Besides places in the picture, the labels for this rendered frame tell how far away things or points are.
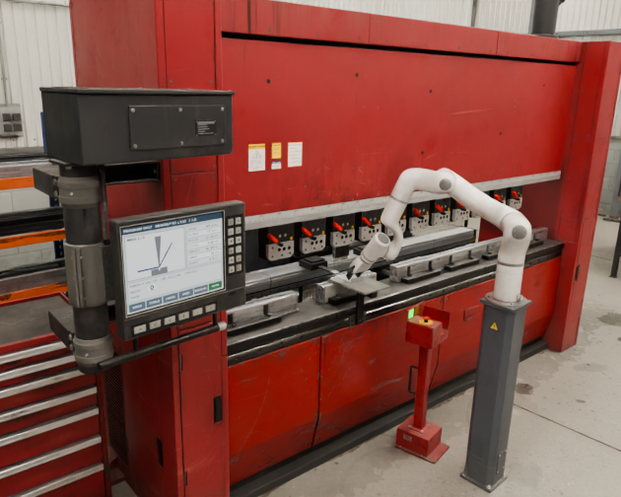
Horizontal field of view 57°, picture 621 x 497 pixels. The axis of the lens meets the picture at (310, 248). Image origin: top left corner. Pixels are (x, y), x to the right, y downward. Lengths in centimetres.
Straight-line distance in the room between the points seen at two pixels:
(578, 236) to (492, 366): 192
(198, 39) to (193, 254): 77
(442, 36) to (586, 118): 160
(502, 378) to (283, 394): 106
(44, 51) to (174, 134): 486
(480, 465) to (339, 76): 206
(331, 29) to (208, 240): 130
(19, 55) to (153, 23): 442
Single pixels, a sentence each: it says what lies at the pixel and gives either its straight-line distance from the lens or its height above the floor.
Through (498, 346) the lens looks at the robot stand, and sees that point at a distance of 290.
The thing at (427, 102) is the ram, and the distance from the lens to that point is 327.
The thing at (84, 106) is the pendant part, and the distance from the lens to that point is 161.
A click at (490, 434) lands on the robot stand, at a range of 312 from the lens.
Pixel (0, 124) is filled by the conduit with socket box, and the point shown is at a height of 153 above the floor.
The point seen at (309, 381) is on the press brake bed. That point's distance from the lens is 294.
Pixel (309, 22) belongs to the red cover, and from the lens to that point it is 267.
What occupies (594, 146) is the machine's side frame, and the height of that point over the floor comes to 160.
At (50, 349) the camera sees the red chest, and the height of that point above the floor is 95.
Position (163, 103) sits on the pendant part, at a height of 191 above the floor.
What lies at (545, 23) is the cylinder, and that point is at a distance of 441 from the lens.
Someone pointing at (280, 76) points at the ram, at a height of 200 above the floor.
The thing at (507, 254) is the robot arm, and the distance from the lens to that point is 278.
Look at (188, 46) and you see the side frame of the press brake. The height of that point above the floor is 209.
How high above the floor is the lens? 197
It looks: 16 degrees down
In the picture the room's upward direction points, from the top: 1 degrees clockwise
